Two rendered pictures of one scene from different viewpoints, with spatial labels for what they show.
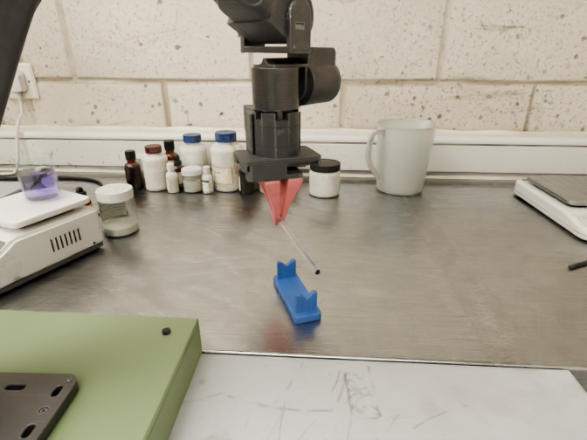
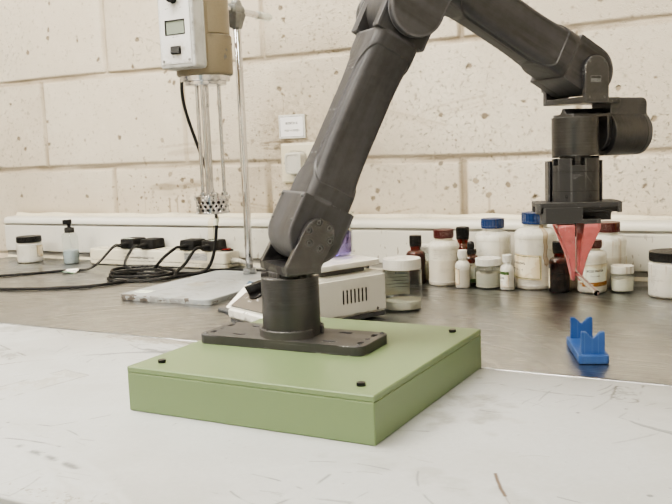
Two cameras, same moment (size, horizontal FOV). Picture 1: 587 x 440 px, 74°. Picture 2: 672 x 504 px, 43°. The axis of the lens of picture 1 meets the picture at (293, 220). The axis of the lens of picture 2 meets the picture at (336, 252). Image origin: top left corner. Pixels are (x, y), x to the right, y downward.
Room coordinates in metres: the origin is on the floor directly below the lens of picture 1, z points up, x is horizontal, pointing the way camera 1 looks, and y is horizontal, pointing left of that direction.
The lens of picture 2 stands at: (-0.59, -0.16, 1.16)
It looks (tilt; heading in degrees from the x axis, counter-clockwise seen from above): 7 degrees down; 25
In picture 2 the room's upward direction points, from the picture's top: 2 degrees counter-clockwise
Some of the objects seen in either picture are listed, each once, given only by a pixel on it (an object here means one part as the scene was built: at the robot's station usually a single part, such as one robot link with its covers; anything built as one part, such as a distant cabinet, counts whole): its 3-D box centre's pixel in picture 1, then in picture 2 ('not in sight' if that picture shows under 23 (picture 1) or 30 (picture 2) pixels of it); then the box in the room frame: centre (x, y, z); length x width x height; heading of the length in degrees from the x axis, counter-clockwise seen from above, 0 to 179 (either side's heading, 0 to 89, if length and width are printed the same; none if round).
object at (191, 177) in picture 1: (192, 179); (488, 272); (0.85, 0.23, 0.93); 0.05 x 0.05 x 0.05
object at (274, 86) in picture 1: (279, 88); (579, 136); (0.51, 0.02, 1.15); 0.07 x 0.06 x 0.07; 139
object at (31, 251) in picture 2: not in sight; (29, 248); (0.99, 1.42, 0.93); 0.06 x 0.06 x 0.06
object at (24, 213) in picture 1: (31, 205); (326, 262); (0.55, 0.39, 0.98); 0.12 x 0.12 x 0.01; 62
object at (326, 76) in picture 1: (294, 57); (598, 107); (0.53, 0.00, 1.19); 0.12 x 0.09 x 0.12; 139
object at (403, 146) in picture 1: (397, 157); not in sight; (0.86, -0.23, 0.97); 0.18 x 0.13 x 0.15; 121
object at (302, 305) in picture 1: (295, 287); (586, 338); (0.43, 0.00, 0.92); 0.10 x 0.03 x 0.04; 18
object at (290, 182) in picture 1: (270, 192); (567, 243); (0.50, 0.03, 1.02); 0.07 x 0.07 x 0.09; 17
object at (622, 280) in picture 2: not in sight; (622, 278); (0.86, 0.01, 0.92); 0.04 x 0.04 x 0.04
